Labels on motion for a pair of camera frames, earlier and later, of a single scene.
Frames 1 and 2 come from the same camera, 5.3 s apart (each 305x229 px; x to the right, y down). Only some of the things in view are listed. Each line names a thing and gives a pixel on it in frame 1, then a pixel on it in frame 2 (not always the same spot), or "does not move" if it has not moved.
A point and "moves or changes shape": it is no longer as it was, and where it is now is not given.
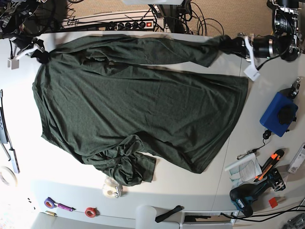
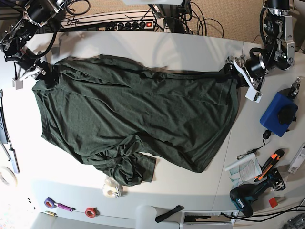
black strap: [178, 208] does not move
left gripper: [22, 42] to [27, 63]
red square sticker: [273, 202] does not move
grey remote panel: [3, 133] does not move
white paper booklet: [245, 170] does not move
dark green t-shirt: [123, 103] moves or changes shape
